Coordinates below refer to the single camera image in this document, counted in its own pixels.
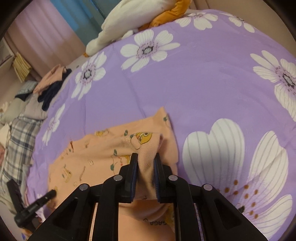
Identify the grey plaid blanket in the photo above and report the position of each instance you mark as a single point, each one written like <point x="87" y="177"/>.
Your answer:
<point x="18" y="160"/>

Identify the pink curtain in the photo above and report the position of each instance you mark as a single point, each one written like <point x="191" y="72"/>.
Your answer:
<point x="43" y="38"/>

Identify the olive grey pillow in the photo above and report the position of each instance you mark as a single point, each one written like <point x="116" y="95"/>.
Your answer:
<point x="13" y="111"/>

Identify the purple floral bed sheet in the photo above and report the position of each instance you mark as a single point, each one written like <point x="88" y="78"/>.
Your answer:
<point x="230" y="97"/>

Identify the teal blue curtain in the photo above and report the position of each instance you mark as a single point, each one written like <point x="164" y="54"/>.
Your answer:
<point x="85" y="17"/>

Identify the white goose plush toy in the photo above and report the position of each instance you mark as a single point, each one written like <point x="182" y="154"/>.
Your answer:
<point x="135" y="15"/>

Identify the striped pillow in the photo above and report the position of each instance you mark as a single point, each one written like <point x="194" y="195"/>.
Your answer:
<point x="26" y="90"/>

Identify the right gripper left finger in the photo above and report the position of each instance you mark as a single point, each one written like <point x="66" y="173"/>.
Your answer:
<point x="91" y="212"/>

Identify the dark navy folded garment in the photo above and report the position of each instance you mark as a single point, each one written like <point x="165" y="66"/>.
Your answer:
<point x="47" y="95"/>

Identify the pink folded garment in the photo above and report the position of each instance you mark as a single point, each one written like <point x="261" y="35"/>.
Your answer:
<point x="54" y="75"/>

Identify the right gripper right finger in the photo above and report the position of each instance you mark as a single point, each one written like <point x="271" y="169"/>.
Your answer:
<point x="200" y="212"/>

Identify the orange duck print shirt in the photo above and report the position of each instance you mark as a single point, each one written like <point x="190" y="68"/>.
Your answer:
<point x="99" y="156"/>

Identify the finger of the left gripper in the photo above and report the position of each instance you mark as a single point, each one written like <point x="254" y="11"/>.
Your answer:
<point x="15" y="194"/>
<point x="44" y="199"/>

